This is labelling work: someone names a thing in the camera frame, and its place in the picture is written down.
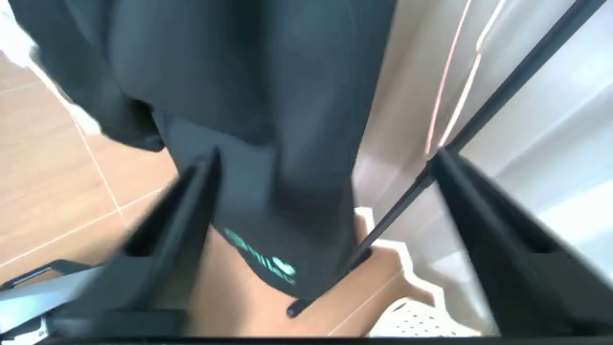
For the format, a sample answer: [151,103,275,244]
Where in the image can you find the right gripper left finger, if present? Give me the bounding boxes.
[47,146,222,337]

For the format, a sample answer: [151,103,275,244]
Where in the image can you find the pink clothes hanger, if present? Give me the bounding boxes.
[423,0,509,160]

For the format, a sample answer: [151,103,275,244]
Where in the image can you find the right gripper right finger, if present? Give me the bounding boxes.
[430,148,613,337]

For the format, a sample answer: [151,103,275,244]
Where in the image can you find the beige curtain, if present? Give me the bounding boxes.
[352,0,613,336]

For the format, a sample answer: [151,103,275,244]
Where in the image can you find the black clothes rack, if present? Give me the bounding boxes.
[285,0,610,320]

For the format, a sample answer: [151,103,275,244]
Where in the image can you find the white laundry basket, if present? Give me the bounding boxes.
[367,296,484,338]

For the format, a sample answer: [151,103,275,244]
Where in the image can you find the black shorts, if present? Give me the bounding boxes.
[8,0,399,303]

